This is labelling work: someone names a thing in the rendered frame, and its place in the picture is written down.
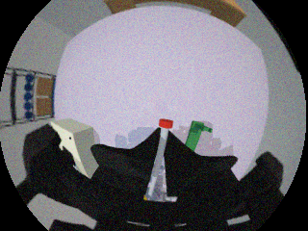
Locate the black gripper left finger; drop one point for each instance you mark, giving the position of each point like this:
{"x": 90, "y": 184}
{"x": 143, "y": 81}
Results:
{"x": 138, "y": 161}

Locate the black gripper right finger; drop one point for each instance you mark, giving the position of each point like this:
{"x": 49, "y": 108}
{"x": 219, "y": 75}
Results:
{"x": 183, "y": 165}

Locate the green u-shaped bracket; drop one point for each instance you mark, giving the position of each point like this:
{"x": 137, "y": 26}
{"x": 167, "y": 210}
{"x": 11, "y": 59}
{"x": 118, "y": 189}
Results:
{"x": 195, "y": 133}

